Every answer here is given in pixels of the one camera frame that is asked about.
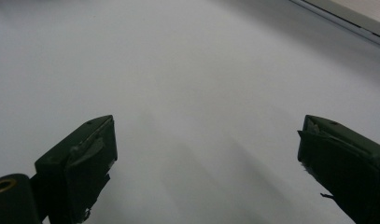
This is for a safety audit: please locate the aluminium rail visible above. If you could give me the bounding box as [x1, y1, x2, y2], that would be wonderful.
[289, 0, 380, 49]

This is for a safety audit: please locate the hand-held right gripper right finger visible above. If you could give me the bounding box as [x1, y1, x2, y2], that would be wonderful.
[296, 114, 380, 224]

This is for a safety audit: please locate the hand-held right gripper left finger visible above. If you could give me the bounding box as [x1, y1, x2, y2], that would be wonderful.
[34, 114, 119, 224]

